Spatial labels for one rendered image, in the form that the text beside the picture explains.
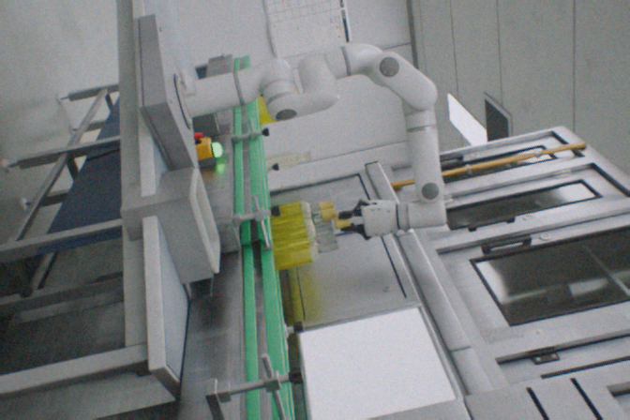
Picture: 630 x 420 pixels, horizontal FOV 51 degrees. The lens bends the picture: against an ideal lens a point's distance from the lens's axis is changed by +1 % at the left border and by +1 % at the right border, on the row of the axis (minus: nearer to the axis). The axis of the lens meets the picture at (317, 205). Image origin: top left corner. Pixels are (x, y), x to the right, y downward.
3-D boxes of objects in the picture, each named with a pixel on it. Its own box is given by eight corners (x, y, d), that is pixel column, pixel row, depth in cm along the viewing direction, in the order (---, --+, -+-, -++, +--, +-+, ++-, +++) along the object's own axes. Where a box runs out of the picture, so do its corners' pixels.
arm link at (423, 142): (407, 128, 188) (418, 201, 191) (403, 130, 176) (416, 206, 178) (436, 124, 187) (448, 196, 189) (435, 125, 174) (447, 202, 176)
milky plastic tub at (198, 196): (183, 285, 156) (219, 277, 156) (155, 202, 145) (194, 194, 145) (187, 247, 171) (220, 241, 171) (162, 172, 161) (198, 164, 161)
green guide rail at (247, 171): (235, 222, 176) (264, 216, 176) (234, 218, 175) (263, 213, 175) (234, 60, 331) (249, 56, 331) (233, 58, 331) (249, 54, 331)
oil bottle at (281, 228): (247, 256, 190) (319, 241, 190) (242, 240, 187) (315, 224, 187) (246, 247, 195) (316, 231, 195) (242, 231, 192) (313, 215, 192)
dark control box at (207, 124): (196, 139, 231) (219, 133, 231) (189, 117, 227) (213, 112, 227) (197, 130, 238) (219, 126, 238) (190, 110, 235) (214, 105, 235)
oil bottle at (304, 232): (247, 266, 184) (321, 250, 185) (242, 250, 182) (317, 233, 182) (247, 256, 189) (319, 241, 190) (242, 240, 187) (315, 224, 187)
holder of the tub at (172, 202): (187, 303, 158) (218, 295, 158) (154, 203, 146) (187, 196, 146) (191, 265, 173) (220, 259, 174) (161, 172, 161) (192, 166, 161)
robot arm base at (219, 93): (174, 91, 168) (232, 78, 169) (170, 61, 176) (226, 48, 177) (190, 133, 181) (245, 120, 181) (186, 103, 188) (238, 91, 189)
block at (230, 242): (216, 257, 175) (241, 251, 175) (206, 227, 170) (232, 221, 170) (216, 250, 178) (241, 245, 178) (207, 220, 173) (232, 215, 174)
